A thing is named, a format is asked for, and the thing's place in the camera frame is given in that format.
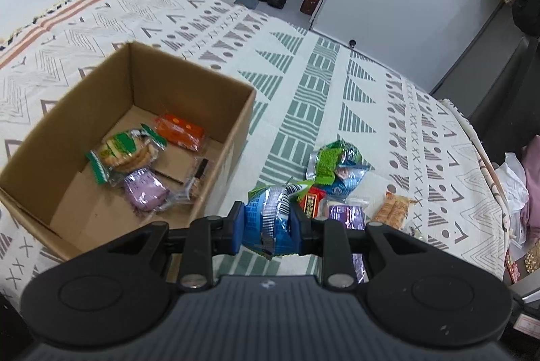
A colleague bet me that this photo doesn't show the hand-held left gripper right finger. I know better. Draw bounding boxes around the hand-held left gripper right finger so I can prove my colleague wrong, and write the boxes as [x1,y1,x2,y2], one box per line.
[290,204,462,291]

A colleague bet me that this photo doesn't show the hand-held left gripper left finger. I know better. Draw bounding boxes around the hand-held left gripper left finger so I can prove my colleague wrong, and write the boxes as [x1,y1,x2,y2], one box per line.
[78,201,246,292]

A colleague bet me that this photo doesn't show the small red snack packet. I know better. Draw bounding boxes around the small red snack packet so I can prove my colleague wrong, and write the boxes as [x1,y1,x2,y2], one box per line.
[297,188,327,220]

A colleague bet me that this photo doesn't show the large purple snack packet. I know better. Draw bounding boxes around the large purple snack packet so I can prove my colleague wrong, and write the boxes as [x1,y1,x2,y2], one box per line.
[323,196,368,286]

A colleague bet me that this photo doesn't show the purple bar clear wrapper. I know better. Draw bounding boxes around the purple bar clear wrapper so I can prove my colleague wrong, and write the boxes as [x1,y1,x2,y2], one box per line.
[169,156,209,203]

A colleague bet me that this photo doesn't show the small blue snack packet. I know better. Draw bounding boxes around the small blue snack packet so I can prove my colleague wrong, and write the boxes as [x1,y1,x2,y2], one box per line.
[331,162,372,197]

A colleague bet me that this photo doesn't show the green snack packet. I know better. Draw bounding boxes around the green snack packet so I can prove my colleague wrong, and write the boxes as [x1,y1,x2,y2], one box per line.
[306,140,363,184]

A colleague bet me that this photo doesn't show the small purple snack packet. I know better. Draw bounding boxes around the small purple snack packet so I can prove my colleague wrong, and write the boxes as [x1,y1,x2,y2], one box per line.
[124,167,171,214]

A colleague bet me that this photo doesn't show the orange biscuit packet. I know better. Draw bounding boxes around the orange biscuit packet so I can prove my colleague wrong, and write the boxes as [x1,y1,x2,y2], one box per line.
[371,192,418,231]

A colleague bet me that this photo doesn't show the small orange snack packet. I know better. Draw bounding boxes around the small orange snack packet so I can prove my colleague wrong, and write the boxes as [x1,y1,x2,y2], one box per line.
[153,113,207,153]

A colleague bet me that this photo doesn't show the round biscuit packet green ends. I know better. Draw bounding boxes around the round biscuit packet green ends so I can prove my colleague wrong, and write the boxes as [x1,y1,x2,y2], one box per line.
[85,124,167,185]

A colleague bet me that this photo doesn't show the brown cardboard box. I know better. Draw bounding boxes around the brown cardboard box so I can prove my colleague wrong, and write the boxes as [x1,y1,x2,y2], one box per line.
[0,41,257,262]

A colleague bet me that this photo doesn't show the white cloth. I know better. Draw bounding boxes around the white cloth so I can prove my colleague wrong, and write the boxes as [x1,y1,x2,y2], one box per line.
[493,152,530,218]

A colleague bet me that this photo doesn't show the wicker basket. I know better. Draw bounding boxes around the wicker basket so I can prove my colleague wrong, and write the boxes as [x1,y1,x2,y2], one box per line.
[517,240,540,273]

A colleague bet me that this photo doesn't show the pink cloth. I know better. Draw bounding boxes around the pink cloth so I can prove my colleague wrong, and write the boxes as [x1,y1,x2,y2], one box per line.
[521,146,540,243]

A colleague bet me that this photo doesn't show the black flat panel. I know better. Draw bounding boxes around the black flat panel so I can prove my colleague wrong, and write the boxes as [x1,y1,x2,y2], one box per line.
[430,36,540,167]

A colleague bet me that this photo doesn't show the black hanging bag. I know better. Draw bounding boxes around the black hanging bag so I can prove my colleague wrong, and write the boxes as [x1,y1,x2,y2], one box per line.
[511,0,540,36]

